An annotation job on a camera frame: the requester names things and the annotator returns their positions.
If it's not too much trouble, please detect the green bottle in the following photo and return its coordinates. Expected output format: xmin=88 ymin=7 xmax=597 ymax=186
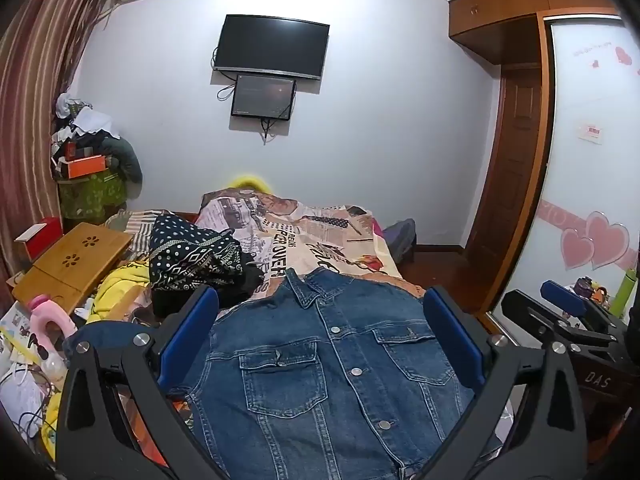
xmin=609 ymin=268 xmax=640 ymax=319

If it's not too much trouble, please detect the black wall television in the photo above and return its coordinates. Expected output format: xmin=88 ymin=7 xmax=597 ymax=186
xmin=212 ymin=14 xmax=331 ymax=82

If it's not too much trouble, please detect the black cloth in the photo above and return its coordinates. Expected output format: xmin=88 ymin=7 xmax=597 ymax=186
xmin=151 ymin=252 xmax=268 ymax=320

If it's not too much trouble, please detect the green patterned bag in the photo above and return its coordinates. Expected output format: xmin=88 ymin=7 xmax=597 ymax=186
xmin=56 ymin=170 xmax=128 ymax=221

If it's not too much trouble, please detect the navy patterned cloth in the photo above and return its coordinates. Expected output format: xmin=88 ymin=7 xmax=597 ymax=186
xmin=148 ymin=212 xmax=244 ymax=292

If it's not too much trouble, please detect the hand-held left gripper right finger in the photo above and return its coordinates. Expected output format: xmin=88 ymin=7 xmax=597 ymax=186
xmin=416 ymin=285 xmax=589 ymax=480

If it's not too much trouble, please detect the small wall monitor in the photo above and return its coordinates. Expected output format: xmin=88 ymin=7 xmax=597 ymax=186
xmin=230 ymin=73 xmax=297 ymax=122

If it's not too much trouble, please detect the white heart-sticker sliding door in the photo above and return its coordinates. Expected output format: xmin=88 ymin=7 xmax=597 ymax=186
xmin=487 ymin=19 xmax=640 ymax=318

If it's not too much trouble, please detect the orange box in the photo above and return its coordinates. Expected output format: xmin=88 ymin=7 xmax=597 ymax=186
xmin=66 ymin=156 xmax=108 ymax=179

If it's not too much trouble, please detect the wooden wardrobe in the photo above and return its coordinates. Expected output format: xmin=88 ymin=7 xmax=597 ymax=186
xmin=448 ymin=0 xmax=623 ymax=313

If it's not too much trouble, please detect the purple cloth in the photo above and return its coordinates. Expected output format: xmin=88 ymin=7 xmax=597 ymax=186
xmin=382 ymin=218 xmax=417 ymax=264

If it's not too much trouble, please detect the yellow cloth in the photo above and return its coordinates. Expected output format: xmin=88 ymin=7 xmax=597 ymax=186
xmin=86 ymin=260 xmax=153 ymax=325

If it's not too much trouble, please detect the white crumpled cloth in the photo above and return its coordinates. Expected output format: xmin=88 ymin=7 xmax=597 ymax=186
xmin=55 ymin=92 xmax=121 ymax=141

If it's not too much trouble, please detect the striped brown curtain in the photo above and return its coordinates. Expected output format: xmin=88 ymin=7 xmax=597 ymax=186
xmin=0 ymin=0 xmax=123 ymax=281

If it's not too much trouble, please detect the printed bed sheet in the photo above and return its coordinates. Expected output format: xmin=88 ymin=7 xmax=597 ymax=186
xmin=100 ymin=186 xmax=426 ymax=321

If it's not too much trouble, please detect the dark green jacket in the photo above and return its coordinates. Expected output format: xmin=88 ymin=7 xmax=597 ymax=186
xmin=102 ymin=136 xmax=144 ymax=196

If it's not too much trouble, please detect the white wall label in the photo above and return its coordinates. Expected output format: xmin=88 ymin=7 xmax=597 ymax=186
xmin=577 ymin=121 xmax=606 ymax=145

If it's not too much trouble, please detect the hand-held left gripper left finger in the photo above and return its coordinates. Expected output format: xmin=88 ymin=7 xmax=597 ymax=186
xmin=54 ymin=285 xmax=232 ymax=480

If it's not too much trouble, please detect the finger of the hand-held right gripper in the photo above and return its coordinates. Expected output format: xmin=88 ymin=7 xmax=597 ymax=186
xmin=540 ymin=280 xmax=617 ymax=332
xmin=501 ymin=290 xmax=621 ymax=347

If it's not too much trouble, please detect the pink plastic bottle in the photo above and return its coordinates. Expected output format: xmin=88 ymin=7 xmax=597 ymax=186
xmin=27 ymin=295 xmax=78 ymax=366

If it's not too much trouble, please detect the blue denim jacket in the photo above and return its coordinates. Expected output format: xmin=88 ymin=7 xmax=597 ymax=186
xmin=62 ymin=266 xmax=503 ymax=480

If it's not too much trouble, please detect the red box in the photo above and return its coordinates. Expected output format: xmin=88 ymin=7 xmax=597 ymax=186
xmin=13 ymin=216 xmax=63 ymax=262

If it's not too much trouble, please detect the yellow plush pillow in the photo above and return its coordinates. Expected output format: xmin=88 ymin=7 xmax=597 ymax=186
xmin=225 ymin=174 xmax=273 ymax=195

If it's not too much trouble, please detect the bamboo lap desk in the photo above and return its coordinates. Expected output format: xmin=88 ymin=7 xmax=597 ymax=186
xmin=11 ymin=221 xmax=135 ymax=313

